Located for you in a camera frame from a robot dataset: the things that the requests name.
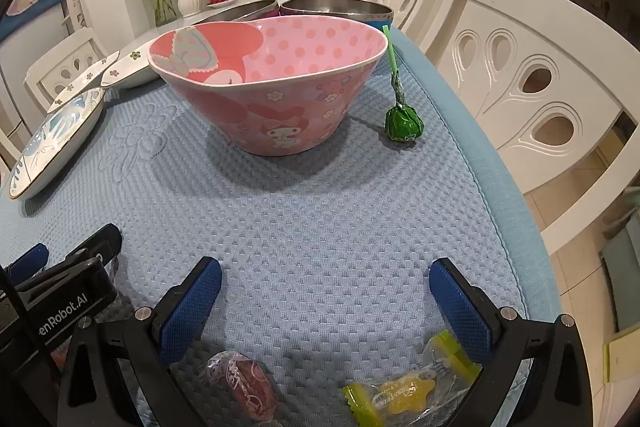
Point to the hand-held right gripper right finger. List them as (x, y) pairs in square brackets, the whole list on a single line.
[(460, 312)]

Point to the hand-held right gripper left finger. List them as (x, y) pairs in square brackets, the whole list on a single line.
[(192, 307)]

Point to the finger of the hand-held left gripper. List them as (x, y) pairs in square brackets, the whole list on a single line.
[(97, 243), (31, 257)]

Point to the pink cartoon print bowl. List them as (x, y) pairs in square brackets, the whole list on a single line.
[(300, 57)]

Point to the red wrapped candy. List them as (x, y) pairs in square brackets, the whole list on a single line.
[(245, 384)]

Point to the yellow wrapped candy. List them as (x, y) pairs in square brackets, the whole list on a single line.
[(400, 394)]

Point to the blue patterned plate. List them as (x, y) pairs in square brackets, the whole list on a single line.
[(55, 142)]

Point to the blue textured table mat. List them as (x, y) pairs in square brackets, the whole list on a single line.
[(310, 217)]

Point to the white floral plate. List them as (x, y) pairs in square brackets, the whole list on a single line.
[(82, 81), (131, 64)]

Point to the green wrapped lollipop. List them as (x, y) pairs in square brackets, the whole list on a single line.
[(402, 122)]

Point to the steel bowl with magenta outside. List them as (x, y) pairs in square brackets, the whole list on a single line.
[(240, 11)]

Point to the large white carved chair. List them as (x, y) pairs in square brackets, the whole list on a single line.
[(570, 42)]

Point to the steel bowl with blue outside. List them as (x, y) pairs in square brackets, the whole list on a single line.
[(340, 11)]

